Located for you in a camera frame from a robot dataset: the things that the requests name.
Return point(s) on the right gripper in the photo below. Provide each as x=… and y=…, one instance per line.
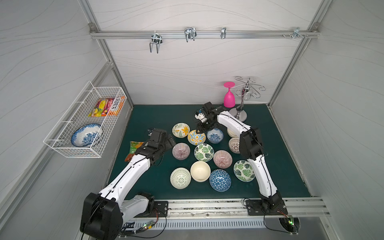
x=202, y=111

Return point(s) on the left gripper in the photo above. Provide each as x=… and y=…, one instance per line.
x=166, y=139

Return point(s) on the small blue floral bowl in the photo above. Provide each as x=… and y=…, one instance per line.
x=215, y=136

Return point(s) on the purple striped bowl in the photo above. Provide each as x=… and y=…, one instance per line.
x=181, y=151

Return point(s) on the orange blue flower bowl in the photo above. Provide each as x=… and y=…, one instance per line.
x=195, y=138

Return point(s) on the yellow flower bowl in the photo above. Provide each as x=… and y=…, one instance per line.
x=181, y=130

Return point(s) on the cream bowl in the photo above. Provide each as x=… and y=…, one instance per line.
x=200, y=171
x=233, y=133

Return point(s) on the cream bowl front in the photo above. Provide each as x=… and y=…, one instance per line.
x=200, y=171

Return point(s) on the blue triangle bowl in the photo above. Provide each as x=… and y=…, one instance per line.
x=220, y=180

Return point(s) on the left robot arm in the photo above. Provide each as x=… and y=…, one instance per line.
x=105, y=213

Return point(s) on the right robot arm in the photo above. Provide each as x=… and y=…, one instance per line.
x=251, y=148

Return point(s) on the green snack bag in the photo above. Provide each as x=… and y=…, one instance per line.
x=133, y=147

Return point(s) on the pink plastic goblet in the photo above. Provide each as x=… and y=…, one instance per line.
x=229, y=99

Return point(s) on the green leaf bowl centre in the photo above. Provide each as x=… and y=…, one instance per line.
x=204, y=152

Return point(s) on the green leaf bowl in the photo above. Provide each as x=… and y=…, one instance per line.
x=243, y=171
x=204, y=152

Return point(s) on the brown lattice bowl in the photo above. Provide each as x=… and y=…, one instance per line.
x=234, y=145

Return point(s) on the green lattice bowl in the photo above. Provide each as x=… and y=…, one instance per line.
x=180, y=178

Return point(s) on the pink striped bowl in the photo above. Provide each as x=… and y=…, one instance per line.
x=223, y=159

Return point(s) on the chrome glass holder stand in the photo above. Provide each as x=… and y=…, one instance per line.
x=245, y=90

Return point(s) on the colourful snack packet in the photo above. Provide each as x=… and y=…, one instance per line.
x=108, y=107

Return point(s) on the green leaf bowl right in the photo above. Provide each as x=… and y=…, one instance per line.
x=243, y=171

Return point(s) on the blue white porcelain bowl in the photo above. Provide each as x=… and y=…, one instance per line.
x=87, y=136

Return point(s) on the metal hook centre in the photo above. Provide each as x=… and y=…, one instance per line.
x=190, y=34

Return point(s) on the small metal hook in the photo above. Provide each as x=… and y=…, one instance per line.
x=223, y=33

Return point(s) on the double metal hook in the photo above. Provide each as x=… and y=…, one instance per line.
x=156, y=41

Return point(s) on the metal hook right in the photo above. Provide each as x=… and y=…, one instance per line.
x=296, y=34

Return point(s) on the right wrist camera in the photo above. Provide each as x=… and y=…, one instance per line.
x=200, y=115

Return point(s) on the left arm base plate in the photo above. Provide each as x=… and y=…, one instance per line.
x=159, y=209

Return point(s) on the white wire basket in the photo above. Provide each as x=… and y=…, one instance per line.
x=76, y=116

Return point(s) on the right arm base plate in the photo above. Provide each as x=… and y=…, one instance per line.
x=261, y=207

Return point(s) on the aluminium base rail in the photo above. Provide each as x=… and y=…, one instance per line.
x=234, y=209

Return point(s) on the aluminium cross rail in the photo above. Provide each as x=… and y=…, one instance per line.
x=213, y=35

